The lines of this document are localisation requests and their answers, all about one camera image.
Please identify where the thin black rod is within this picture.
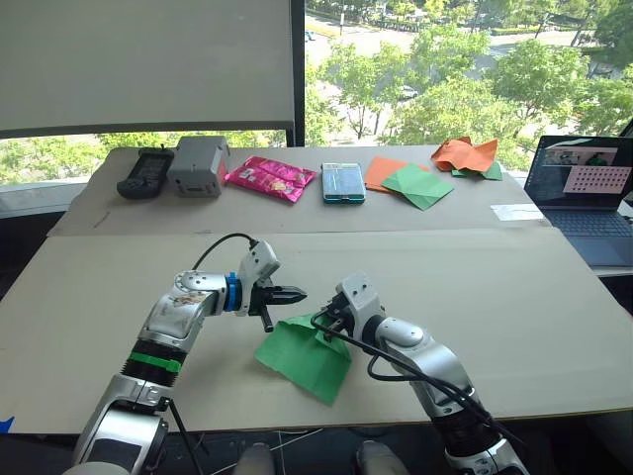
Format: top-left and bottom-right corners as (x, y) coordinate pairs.
(165, 395), (212, 456)

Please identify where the small green paper piece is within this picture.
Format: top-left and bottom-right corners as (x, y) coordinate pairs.
(450, 160), (504, 182)

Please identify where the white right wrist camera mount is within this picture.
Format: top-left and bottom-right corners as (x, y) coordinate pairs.
(334, 270), (388, 343)

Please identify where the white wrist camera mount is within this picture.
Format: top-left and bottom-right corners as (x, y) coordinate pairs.
(334, 270), (388, 343)
(235, 240), (283, 318)

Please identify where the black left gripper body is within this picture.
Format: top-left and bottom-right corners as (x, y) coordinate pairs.
(246, 279), (279, 318)

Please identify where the flat orange paper sheet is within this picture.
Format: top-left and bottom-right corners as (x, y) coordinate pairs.
(364, 155), (431, 195)

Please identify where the black window frame post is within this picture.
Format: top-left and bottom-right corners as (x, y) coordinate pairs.
(285, 0), (307, 147)

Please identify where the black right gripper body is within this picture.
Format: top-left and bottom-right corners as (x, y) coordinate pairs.
(323, 292), (355, 332)

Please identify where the dark open laptop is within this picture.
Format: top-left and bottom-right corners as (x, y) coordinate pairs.
(522, 135), (633, 268)

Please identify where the crumpled orange paper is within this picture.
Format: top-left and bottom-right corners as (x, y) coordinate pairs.
(430, 137), (499, 173)

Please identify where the white paper label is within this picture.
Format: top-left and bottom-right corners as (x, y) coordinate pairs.
(490, 202), (545, 222)

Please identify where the black handheld remote controller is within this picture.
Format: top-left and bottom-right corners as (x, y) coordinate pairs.
(116, 145), (175, 201)

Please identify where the beige cardboard sheet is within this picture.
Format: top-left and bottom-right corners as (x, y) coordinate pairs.
(46, 144), (553, 238)

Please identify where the grey plastic box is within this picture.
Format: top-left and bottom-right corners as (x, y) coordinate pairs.
(166, 136), (231, 199)

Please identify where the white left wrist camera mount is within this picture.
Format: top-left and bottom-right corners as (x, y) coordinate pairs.
(235, 240), (283, 318)

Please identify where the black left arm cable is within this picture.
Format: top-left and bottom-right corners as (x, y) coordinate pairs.
(191, 233), (259, 272)

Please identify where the grey rounded shape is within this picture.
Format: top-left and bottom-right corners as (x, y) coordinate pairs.
(355, 438), (397, 475)
(235, 441), (276, 475)

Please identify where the white roller blind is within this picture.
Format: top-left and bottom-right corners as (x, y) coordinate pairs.
(0, 0), (297, 141)

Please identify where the teal clear-lid parts case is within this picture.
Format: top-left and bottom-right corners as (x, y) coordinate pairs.
(320, 161), (368, 205)

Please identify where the pink snack bag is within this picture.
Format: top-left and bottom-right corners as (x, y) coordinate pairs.
(225, 155), (317, 204)

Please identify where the green paper sheet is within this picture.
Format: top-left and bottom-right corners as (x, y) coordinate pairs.
(253, 311), (353, 407)
(380, 163), (455, 212)

